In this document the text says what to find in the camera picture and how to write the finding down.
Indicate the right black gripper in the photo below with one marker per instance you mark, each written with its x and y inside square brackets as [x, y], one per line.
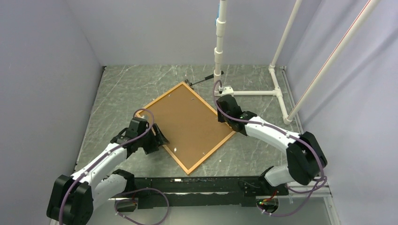
[220, 118]

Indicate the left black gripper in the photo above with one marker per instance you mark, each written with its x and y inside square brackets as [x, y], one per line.
[157, 140]

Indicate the orange picture frame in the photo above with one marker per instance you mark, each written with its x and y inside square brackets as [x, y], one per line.
[189, 123]

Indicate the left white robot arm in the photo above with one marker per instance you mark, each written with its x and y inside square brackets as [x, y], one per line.
[74, 198]

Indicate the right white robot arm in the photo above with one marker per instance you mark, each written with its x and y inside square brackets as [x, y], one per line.
[305, 158]

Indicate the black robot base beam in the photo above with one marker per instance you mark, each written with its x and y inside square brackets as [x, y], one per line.
[245, 191]

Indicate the white diagonal pole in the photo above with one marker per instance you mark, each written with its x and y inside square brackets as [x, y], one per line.
[356, 24]

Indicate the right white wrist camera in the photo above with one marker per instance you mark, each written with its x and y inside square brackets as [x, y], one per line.
[225, 90]

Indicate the black handled hammer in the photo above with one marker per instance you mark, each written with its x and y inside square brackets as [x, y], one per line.
[199, 81]

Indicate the aluminium rail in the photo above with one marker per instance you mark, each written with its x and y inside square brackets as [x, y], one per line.
[283, 206]

